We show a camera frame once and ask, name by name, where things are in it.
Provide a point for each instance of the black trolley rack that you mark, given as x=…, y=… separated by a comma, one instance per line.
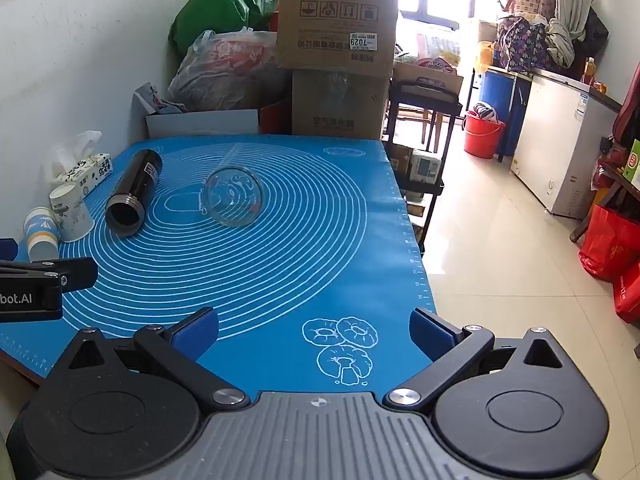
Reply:
x=425, y=87

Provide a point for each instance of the clear glass cup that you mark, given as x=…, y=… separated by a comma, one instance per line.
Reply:
x=232, y=199

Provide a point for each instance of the green plastic bag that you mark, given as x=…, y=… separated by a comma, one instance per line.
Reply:
x=220, y=5

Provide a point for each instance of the grey clothes pile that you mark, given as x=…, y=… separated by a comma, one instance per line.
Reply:
x=561, y=42

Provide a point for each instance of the blue white paper cup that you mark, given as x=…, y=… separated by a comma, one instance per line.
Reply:
x=42, y=235

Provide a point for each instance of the yellow plastic bag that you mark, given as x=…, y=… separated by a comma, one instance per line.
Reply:
x=484, y=56

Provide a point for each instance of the white patterned paper cup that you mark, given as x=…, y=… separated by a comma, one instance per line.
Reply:
x=74, y=216

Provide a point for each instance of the green box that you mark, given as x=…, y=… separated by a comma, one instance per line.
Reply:
x=635, y=160

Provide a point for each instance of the black thermos flask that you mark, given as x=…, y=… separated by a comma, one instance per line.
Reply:
x=132, y=192

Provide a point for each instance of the white appliance box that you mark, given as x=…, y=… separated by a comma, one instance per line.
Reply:
x=426, y=166

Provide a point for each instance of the open cardboard snack box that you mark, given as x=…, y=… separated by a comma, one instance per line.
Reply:
x=430, y=71

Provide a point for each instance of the small cardboard box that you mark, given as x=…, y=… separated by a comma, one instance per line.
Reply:
x=340, y=105

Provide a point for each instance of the large cardboard box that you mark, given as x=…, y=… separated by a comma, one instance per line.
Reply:
x=335, y=10

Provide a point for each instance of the purple patterned bag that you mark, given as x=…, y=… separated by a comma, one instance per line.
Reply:
x=520, y=45

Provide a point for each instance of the white red paper bag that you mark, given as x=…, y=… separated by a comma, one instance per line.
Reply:
x=152, y=100

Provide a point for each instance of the blue plastic barrel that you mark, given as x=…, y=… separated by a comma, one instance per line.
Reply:
x=492, y=90

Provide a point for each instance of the orange drink bottle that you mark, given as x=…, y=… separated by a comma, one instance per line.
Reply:
x=589, y=72

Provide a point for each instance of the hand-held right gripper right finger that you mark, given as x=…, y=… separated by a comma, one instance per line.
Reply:
x=431, y=334

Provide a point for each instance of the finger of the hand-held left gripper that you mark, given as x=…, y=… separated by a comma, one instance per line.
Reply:
x=7, y=250
x=75, y=272

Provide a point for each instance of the red plastic bucket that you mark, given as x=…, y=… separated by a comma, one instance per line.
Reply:
x=481, y=135

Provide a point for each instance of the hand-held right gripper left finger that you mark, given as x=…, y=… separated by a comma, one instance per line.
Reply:
x=196, y=334

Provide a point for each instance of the white flat box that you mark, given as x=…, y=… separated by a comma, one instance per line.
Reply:
x=200, y=123

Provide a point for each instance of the clear plastic bag red contents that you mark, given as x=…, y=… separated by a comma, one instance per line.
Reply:
x=225, y=70

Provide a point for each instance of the red shopping bag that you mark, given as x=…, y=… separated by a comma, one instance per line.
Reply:
x=629, y=292
x=607, y=242

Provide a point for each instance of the blue silicone mat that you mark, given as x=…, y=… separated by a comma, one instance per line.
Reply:
x=280, y=270

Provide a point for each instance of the dark wooden side table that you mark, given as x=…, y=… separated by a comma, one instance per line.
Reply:
x=612, y=180

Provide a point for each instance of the white chest freezer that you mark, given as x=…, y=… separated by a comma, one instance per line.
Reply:
x=550, y=135

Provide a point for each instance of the white tissue pack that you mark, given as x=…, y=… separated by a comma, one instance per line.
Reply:
x=86, y=170

